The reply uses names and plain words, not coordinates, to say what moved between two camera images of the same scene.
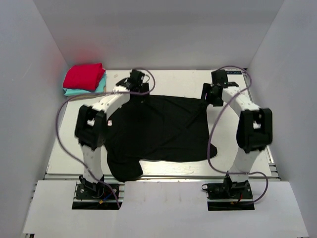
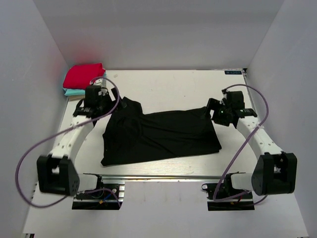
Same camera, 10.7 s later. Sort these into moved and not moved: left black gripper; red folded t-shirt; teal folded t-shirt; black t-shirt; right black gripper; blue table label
Moved: left black gripper; right black gripper; black t-shirt
Not moved: blue table label; red folded t-shirt; teal folded t-shirt
